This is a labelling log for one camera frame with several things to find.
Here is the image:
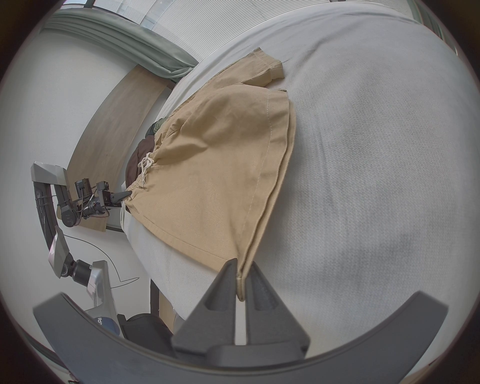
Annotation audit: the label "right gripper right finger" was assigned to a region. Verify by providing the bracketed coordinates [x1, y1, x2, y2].
[245, 260, 311, 358]

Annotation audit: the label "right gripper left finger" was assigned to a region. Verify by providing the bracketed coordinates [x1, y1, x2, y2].
[171, 258, 238, 358]

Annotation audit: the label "tan shorts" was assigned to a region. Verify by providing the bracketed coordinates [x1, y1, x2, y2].
[121, 47, 297, 302]

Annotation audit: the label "dark brown garment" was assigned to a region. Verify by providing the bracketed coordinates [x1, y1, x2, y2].
[125, 136, 157, 188]

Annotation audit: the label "green garment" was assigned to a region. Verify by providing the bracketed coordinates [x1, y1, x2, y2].
[145, 118, 168, 136]

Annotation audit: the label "blue-green curtain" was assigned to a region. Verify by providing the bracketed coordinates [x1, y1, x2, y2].
[44, 7, 200, 84]

